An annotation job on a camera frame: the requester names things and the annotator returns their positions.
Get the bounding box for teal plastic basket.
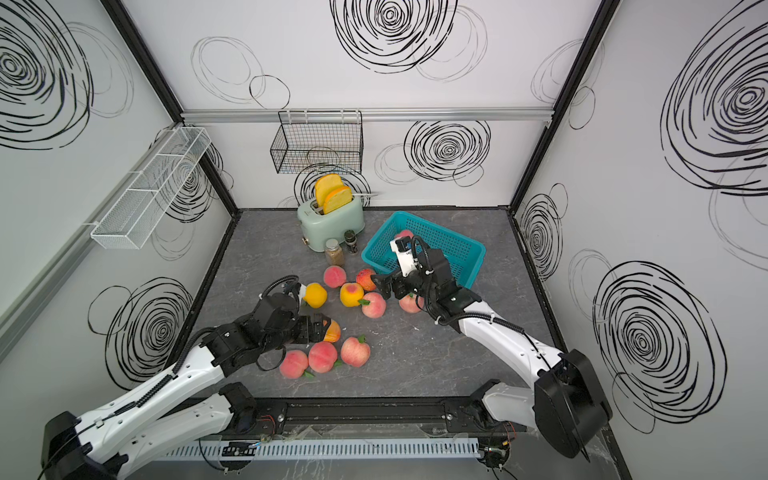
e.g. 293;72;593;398
360;210;487;291

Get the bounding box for mint green toaster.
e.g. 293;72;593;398
297;197;365;253

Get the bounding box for yellow peach red spot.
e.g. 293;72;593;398
340;282;366;308

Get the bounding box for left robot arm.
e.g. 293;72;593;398
38;275;332;479

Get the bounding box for rear yellow toast slice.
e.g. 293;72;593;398
315;173;344;207

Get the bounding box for white slotted cable duct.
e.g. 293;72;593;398
160;437;481;462

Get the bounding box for front yellow toast slice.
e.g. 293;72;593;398
322;185;354;215

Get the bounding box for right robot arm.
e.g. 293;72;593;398
373;236;613;458

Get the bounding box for pink peach with leaf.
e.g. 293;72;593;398
359;292;386;319

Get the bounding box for silver lid spice jar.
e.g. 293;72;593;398
324;238;345;266

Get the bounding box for orange yellow peach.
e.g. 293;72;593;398
324;320;341;343

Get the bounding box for yellow toast slice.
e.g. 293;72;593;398
315;173;344;207
322;185;354;215

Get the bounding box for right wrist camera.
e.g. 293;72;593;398
390;236;418;277

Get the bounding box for aluminium wall rail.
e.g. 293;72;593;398
181;107;554;124

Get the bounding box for white mesh wall shelf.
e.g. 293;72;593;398
90;126;212;250

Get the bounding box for orange red wrinkled peach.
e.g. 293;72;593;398
355;268;377;292

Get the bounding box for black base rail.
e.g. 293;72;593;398
226;396;528;436

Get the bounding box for black wire wall basket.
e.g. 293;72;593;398
269;109;364;174

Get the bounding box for black lid spice bottle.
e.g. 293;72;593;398
344;230;358;254

